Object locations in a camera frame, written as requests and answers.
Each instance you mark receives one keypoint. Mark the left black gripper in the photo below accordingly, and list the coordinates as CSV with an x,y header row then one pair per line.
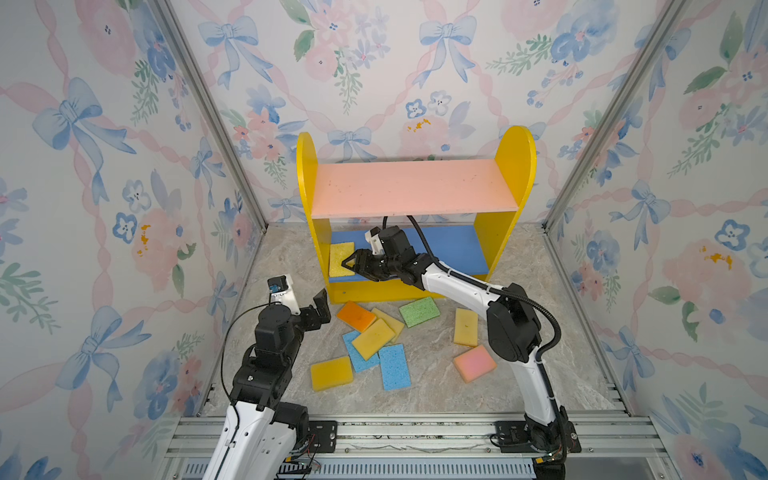
x,y
313,321

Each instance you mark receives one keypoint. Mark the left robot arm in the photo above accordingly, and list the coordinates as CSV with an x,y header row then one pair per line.
x,y
260,430

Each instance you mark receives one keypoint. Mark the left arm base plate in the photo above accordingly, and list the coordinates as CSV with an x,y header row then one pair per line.
x,y
314,436

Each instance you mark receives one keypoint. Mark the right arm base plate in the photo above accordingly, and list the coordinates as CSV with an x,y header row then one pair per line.
x,y
527,437

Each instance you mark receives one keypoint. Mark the thick yellow sponge front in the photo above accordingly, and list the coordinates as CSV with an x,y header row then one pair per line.
x,y
331,374

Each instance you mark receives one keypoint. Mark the yellow pink blue toy shelf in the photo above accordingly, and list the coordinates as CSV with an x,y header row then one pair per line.
x,y
494,191

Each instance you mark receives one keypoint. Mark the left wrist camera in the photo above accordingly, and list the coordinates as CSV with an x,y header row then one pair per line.
x,y
281,292

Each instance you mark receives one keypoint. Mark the left corner aluminium post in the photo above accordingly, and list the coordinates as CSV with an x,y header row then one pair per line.
x,y
169,24

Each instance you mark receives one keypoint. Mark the blue sponge right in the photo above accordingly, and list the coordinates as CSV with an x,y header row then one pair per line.
x,y
394,367

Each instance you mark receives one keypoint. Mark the aluminium mounting rail frame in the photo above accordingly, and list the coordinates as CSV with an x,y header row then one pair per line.
x,y
614,445

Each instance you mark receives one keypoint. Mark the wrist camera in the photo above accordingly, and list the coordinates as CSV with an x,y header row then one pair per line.
x,y
281,292
389,242

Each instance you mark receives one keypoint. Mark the pale yellow sponge underneath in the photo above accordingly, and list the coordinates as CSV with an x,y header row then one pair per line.
x,y
394,324

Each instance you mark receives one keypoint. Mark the blue sponge left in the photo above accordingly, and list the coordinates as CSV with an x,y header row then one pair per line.
x,y
359,364

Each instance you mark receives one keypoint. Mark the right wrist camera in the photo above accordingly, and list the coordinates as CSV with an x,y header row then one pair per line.
x,y
389,242

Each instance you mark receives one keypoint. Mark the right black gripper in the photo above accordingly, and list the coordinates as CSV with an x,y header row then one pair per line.
x,y
361,260

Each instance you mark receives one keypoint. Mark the yellow sponge with green back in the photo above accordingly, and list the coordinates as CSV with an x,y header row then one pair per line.
x,y
375,337

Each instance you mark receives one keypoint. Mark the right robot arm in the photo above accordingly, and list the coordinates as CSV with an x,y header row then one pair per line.
x,y
520,330

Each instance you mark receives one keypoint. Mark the right corner aluminium post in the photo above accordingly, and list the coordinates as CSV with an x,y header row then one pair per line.
x,y
642,65

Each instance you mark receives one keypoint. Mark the pink orange sponge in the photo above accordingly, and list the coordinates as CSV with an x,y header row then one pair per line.
x,y
474,364

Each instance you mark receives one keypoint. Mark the small yellow sponge right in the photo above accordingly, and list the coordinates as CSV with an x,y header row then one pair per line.
x,y
466,328

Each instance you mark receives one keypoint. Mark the bright yellow cellulose sponge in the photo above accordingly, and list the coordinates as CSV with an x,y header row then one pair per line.
x,y
339,252

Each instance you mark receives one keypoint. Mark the blue sponge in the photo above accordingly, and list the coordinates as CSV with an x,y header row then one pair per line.
x,y
394,367
359,364

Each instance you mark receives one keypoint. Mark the corner aluminium post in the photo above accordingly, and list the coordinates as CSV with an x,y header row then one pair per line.
x,y
169,24
642,65

